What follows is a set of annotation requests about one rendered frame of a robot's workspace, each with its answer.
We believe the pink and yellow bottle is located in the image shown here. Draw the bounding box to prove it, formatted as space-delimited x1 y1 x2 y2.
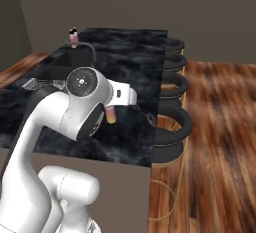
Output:
105 106 118 125

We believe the grey-brown island cabinet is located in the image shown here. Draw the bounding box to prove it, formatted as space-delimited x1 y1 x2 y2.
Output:
0 146 153 233

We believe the black round bar stool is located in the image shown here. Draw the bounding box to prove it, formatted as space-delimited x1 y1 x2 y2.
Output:
165 37 186 54
162 51 188 74
159 71 190 101
147 98 194 223

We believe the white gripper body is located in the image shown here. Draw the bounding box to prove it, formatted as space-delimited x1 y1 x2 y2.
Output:
123 85 138 107

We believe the grey curved tap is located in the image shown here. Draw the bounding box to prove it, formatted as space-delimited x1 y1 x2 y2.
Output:
64 41 98 67

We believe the pink bottle with black cap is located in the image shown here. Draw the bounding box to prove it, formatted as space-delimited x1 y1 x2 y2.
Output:
68 26 79 49

